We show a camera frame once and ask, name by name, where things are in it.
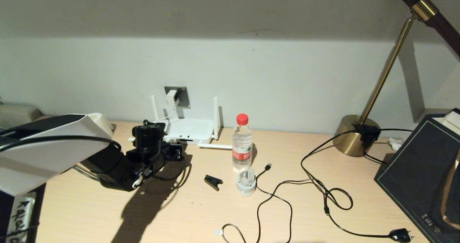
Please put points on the small black plastic clip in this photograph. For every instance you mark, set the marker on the small black plastic clip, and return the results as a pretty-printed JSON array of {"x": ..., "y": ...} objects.
[{"x": 212, "y": 181}]

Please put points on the white box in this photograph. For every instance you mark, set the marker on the white box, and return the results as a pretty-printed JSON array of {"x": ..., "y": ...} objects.
[{"x": 452, "y": 122}]

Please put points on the brass desk lamp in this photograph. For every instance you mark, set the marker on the brass desk lamp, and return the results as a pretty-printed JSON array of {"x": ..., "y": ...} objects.
[{"x": 350, "y": 138}]

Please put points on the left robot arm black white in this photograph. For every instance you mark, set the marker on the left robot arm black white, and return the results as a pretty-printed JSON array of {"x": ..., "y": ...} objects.
[{"x": 43, "y": 153}]

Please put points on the clear water bottle red cap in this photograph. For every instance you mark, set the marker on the clear water bottle red cap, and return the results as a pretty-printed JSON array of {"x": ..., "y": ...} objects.
[{"x": 242, "y": 153}]

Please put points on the white wifi router with antennas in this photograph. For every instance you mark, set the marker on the white wifi router with antennas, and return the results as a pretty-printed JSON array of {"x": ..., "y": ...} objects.
[{"x": 194, "y": 128}]

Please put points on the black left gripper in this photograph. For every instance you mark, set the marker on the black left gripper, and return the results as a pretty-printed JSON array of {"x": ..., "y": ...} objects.
[{"x": 163, "y": 153}]

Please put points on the grey cushion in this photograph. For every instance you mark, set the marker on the grey cushion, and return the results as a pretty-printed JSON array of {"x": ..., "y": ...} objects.
[{"x": 18, "y": 111}]

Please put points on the grey wall power socket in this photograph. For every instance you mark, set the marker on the grey wall power socket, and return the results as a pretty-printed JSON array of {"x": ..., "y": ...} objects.
[{"x": 184, "y": 95}]

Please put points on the small white crumpled item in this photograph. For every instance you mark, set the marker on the small white crumpled item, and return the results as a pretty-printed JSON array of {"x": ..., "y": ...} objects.
[{"x": 395, "y": 144}]

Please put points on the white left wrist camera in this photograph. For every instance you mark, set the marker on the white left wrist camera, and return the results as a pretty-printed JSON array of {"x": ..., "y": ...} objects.
[{"x": 163, "y": 125}]

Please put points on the small white clear-dome humidifier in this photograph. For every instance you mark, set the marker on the small white clear-dome humidifier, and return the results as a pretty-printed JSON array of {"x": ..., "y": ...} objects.
[{"x": 246, "y": 187}]

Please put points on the black block on lamp base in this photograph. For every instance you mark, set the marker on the black block on lamp base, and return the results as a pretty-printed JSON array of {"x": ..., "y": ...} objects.
[{"x": 368, "y": 132}]

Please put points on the dark blue gift bag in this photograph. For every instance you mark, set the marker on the dark blue gift bag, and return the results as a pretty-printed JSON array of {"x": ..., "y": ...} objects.
[{"x": 417, "y": 178}]

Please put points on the white handwritten label tape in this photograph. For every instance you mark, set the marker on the white handwritten label tape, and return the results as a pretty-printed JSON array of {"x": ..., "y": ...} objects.
[{"x": 19, "y": 218}]

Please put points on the white toilet paper roll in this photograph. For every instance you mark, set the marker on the white toilet paper roll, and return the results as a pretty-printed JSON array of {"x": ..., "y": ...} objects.
[{"x": 102, "y": 122}]

